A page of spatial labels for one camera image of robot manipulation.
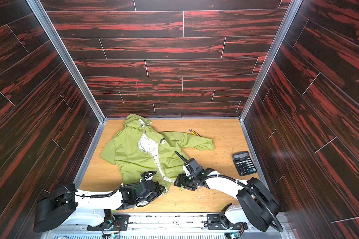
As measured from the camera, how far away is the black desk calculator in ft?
3.03

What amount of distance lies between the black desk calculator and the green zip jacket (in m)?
0.17

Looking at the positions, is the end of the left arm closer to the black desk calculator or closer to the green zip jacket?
the green zip jacket

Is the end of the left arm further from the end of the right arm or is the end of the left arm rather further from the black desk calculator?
the black desk calculator

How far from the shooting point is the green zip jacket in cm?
91

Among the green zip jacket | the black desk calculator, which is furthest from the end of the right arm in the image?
the black desk calculator

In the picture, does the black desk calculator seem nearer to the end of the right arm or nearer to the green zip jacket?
the green zip jacket
